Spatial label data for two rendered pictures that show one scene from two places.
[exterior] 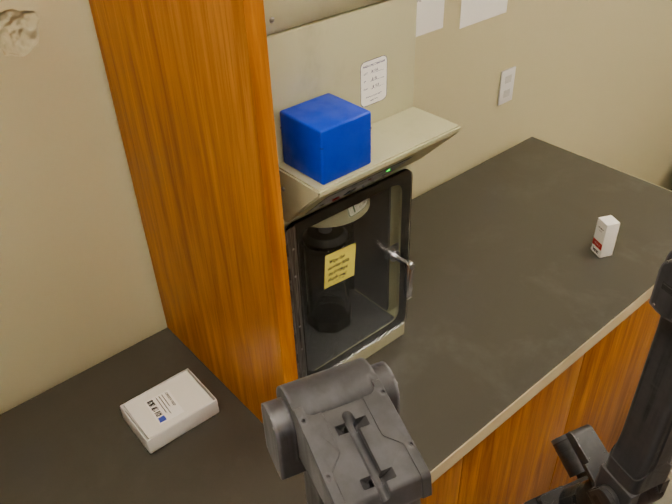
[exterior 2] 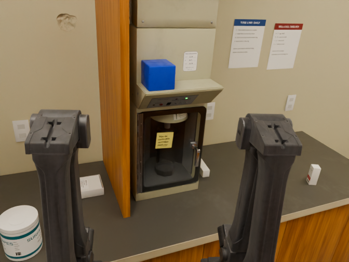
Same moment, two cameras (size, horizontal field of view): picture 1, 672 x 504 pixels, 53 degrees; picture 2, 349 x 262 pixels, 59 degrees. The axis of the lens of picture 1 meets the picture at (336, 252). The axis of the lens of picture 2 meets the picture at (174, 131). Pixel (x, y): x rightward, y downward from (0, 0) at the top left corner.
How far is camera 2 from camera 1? 0.41 m
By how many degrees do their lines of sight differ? 17
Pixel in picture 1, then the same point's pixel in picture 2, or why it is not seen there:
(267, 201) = (122, 90)
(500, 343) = not seen: hidden behind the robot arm
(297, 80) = (152, 50)
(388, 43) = (199, 47)
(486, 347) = (232, 204)
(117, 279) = not seen: hidden behind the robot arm
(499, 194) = not seen: hidden behind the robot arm
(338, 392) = (59, 114)
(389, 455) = (58, 134)
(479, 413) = (213, 228)
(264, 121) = (124, 55)
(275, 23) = (144, 23)
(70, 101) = (82, 53)
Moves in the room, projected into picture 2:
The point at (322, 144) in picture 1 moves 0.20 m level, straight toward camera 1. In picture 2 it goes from (149, 72) to (125, 89)
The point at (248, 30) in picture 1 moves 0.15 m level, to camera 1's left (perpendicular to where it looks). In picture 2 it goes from (121, 15) to (79, 11)
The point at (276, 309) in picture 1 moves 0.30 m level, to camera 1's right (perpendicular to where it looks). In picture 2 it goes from (122, 142) to (199, 158)
